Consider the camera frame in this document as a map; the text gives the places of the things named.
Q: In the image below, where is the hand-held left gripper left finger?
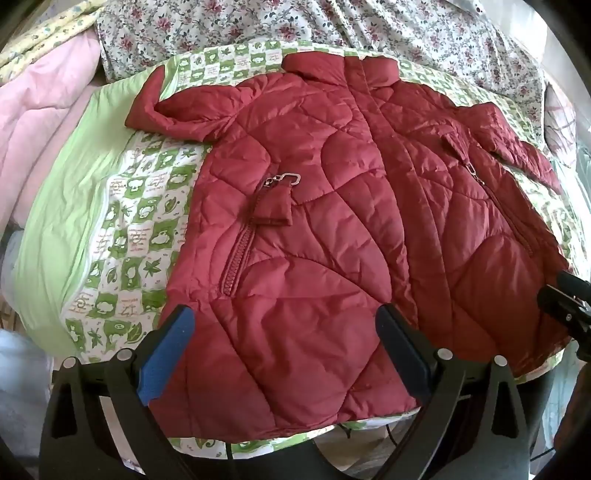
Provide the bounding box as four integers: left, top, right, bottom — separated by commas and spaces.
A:
39, 305, 204, 480

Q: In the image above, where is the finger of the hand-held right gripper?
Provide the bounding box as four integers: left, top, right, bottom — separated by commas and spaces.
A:
538, 271, 591, 334

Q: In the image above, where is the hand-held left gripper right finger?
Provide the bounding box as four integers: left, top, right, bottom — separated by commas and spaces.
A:
369, 305, 536, 480

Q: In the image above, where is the red quilted jacket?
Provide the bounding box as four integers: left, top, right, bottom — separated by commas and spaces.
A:
126, 52, 573, 439

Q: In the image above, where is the pale blue cloth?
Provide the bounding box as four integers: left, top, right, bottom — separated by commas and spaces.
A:
0, 226, 52, 444

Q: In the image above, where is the green checked blanket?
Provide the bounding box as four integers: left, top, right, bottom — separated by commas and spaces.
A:
11, 39, 578, 467

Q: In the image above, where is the pink quilt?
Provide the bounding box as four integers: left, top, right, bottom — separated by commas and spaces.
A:
0, 37, 105, 232

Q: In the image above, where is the white floral bed sheet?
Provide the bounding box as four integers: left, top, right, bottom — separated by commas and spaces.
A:
95, 0, 555, 153

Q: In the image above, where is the yellow floral cloth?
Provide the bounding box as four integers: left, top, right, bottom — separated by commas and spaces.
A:
0, 0, 112, 70

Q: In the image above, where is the black cable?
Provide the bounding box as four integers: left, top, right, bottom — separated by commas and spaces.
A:
339, 422, 400, 455

